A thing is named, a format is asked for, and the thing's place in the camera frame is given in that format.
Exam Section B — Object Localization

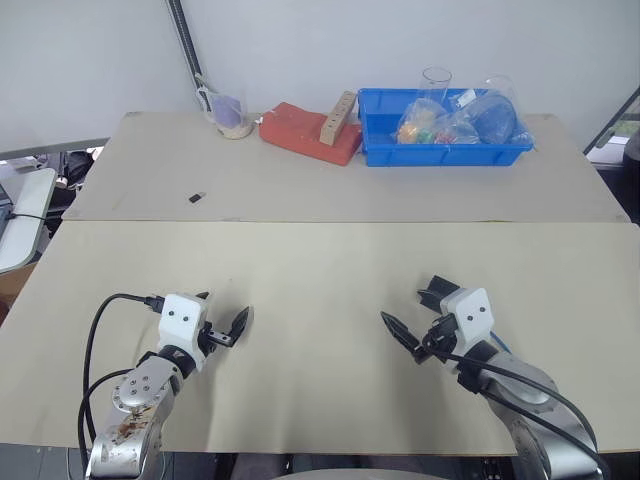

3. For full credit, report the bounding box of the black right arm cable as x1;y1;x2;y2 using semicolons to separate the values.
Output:
428;348;612;480

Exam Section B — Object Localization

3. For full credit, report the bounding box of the plastic bag of colourful items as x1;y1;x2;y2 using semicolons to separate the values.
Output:
395;96;482;148

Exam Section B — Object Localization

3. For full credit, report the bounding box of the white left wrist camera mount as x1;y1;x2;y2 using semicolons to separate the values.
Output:
158;293;209;373

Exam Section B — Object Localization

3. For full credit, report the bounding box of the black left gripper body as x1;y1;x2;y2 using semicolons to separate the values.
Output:
196;321;237;359

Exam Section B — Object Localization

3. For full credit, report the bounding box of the black chair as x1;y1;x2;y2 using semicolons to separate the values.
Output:
45;148;104;240

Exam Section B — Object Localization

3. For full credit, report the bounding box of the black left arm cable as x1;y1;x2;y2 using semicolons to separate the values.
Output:
76;293;167;454

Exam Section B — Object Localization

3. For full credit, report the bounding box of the black cable on side table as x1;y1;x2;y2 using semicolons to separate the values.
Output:
0;211;49;224

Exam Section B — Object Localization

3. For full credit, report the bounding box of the clear drinking glass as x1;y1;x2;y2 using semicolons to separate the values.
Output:
420;66;454;105

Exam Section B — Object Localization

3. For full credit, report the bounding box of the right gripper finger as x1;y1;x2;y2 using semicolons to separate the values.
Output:
416;274;462;313
380;310;422;353

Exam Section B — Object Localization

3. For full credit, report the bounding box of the blue plastic bin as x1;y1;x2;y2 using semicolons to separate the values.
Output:
356;87;536;168

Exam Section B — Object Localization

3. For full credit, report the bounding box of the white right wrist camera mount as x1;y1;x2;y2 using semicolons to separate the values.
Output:
439;287;494;374

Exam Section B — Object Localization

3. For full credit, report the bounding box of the clear glass measuring beaker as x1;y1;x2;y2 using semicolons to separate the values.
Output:
207;88;257;141

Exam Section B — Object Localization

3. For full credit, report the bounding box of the white side table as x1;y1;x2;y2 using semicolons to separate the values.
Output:
0;166;58;275

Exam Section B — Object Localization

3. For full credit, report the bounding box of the white tag string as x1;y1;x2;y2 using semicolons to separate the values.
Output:
193;72;217;122

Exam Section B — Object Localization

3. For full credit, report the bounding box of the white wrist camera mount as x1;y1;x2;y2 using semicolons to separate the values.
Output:
158;293;209;373
439;287;494;374

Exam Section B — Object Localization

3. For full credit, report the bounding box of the purple cloth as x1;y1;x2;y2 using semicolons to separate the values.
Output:
212;94;243;126

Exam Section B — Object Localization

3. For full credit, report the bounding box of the dark metal window frame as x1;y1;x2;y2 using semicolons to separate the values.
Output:
581;83;640;157

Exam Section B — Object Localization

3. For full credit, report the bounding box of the black metal pole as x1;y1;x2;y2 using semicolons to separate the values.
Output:
166;0;209;92

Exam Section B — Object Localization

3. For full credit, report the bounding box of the plastic bag with blue bowl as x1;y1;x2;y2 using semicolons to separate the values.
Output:
448;74;532;147

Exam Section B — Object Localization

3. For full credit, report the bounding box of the wooden block with holes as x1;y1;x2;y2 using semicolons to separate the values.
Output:
319;89;358;148

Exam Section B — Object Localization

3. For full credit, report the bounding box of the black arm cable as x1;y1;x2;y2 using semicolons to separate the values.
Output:
76;293;167;454
428;348;612;480

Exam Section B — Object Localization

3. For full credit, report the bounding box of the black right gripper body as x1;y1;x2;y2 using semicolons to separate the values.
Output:
412;314;459;365

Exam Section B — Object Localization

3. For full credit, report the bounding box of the red cloth block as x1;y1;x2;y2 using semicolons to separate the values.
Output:
257;101;364;168

